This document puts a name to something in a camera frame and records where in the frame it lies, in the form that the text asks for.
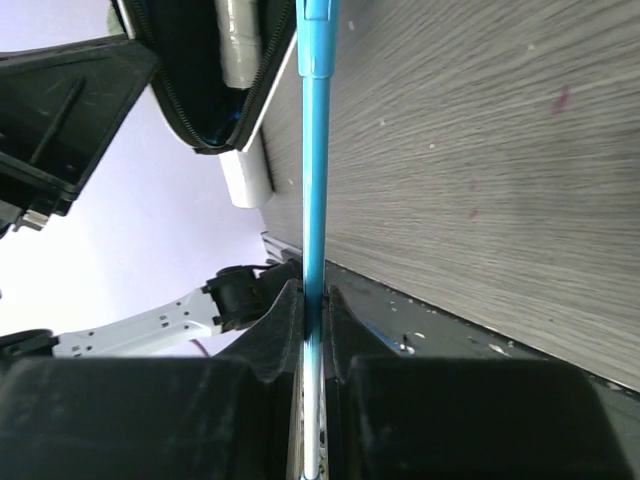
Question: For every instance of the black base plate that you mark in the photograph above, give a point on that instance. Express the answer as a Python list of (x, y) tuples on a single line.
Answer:
[(433, 332)]

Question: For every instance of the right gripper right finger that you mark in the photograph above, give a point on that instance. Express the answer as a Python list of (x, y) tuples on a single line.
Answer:
[(395, 416)]

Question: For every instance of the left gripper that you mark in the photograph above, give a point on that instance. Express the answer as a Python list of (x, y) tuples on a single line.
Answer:
[(61, 107)]

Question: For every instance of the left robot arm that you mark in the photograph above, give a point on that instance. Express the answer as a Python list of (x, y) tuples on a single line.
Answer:
[(234, 299)]

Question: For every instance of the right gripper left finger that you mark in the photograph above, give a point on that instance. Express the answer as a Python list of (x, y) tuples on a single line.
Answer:
[(229, 416)]

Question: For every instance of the blue racket bag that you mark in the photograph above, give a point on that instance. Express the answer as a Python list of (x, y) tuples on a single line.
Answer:
[(205, 113)]

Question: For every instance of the white shuttlecock tube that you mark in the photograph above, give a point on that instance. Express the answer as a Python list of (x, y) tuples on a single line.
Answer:
[(247, 177)]

